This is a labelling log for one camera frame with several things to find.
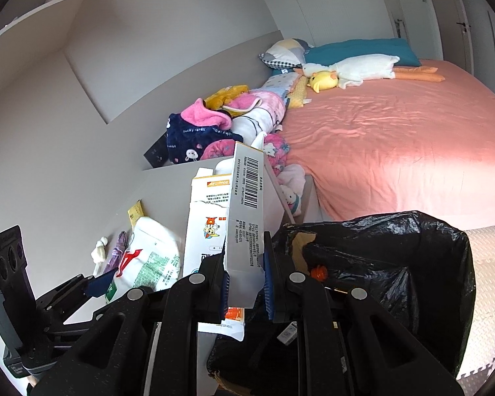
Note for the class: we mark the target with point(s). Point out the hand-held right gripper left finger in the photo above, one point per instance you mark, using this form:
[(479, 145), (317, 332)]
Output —
[(224, 299)]

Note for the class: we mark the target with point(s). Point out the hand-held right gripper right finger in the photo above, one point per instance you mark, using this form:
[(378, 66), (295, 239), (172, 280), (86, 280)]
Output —
[(268, 293)]

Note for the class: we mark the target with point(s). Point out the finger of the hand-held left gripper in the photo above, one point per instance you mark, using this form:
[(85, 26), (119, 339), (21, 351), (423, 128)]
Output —
[(97, 285), (78, 324)]

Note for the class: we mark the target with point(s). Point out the orange plastic cap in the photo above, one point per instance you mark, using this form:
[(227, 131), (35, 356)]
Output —
[(319, 272)]

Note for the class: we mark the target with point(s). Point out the white plastic drink bottle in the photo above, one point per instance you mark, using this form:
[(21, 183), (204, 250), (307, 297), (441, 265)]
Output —
[(152, 251)]

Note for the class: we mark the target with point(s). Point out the white cardboard carton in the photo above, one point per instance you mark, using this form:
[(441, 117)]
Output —
[(243, 222)]

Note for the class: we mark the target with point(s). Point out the black trash bag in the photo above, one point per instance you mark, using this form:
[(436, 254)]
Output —
[(396, 264)]

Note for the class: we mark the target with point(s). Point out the crumpled white tissue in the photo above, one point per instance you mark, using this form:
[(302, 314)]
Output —
[(100, 251)]

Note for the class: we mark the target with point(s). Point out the purple plastic wrapper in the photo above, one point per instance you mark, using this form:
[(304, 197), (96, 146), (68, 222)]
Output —
[(117, 249)]

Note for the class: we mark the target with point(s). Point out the small yellow packet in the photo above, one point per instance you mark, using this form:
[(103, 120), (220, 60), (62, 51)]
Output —
[(135, 214)]

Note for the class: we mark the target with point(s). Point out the white pink plush toy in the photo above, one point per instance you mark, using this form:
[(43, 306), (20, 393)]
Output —
[(291, 189)]

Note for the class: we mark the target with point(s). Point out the navy printed pajama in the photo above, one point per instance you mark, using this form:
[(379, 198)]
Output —
[(189, 140)]

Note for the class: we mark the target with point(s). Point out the pink white printed blanket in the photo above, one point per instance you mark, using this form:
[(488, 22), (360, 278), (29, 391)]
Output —
[(260, 111)]

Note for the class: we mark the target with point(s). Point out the pink fleece garment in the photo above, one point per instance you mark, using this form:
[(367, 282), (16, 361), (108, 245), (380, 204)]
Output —
[(202, 113)]

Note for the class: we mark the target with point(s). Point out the bed with pink sheet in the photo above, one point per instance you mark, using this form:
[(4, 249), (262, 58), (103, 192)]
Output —
[(396, 140)]

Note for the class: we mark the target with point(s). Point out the yellow dotted pillow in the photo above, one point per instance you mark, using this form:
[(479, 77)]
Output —
[(298, 93)]

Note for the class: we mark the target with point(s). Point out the yellow printed cloth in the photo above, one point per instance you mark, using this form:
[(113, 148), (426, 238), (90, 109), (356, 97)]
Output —
[(222, 95)]

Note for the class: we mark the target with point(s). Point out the white foam floor mat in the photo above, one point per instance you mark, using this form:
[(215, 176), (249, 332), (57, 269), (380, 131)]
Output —
[(486, 288)]

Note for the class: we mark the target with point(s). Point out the yellow duck plush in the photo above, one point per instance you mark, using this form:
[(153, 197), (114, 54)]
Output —
[(324, 80)]

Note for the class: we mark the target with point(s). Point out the patchwork pillow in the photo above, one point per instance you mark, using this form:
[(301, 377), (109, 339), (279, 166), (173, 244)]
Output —
[(286, 51)]

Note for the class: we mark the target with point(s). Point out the white goose plush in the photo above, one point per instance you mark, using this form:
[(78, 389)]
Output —
[(367, 68)]

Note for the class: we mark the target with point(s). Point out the teal pillow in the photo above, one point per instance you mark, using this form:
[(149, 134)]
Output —
[(363, 49)]

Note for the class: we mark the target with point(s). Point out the grey door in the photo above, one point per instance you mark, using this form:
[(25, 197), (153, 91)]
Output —
[(478, 41)]

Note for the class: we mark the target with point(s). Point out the dark wall socket panel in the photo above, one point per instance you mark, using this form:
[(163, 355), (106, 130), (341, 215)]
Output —
[(156, 152)]

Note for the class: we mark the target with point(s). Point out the white wall shelf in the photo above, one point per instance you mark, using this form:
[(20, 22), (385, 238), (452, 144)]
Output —
[(45, 8)]

